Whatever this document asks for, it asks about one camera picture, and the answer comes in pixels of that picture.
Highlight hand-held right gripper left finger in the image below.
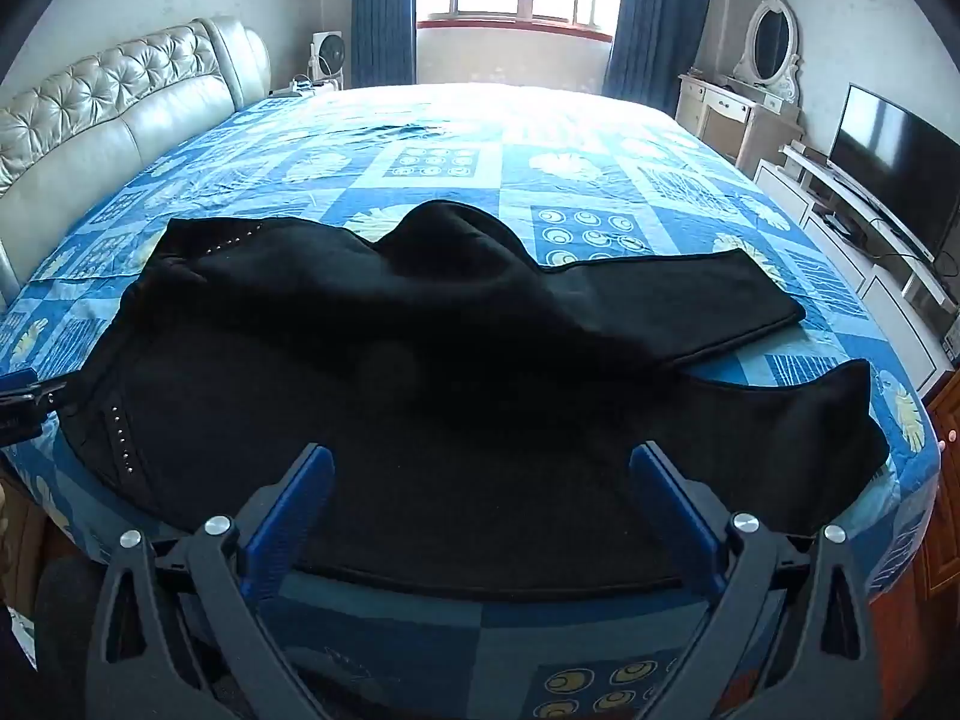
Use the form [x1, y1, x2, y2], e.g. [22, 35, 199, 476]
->
[85, 444, 336, 720]

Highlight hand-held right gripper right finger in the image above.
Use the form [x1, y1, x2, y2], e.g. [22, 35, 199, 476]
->
[628, 441, 878, 720]

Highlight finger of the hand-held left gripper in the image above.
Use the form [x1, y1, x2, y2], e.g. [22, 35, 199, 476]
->
[0, 405, 47, 445]
[0, 370, 70, 410]

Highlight black pants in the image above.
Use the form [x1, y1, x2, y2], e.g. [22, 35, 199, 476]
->
[61, 201, 891, 593]

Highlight brown wooden cabinet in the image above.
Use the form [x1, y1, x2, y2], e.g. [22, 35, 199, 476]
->
[919, 371, 960, 601]

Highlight cream tufted leather headboard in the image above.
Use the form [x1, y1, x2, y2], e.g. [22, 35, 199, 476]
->
[0, 15, 272, 308]

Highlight white television stand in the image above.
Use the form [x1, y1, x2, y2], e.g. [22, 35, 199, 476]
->
[754, 142, 960, 391]

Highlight blue patterned bedspread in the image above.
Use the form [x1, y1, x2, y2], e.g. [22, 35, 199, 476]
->
[0, 82, 942, 720]

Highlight cream dressing table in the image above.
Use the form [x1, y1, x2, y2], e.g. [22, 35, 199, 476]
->
[677, 73, 800, 173]

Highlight black flat television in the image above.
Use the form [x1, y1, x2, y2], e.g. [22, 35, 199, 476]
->
[827, 84, 960, 263]

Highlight white fan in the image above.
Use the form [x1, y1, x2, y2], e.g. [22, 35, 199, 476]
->
[310, 30, 347, 87]

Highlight white oval vanity mirror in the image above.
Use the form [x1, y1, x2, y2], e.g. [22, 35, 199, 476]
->
[731, 0, 803, 107]

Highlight black television cable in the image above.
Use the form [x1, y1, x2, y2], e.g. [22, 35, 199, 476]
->
[855, 217, 942, 275]

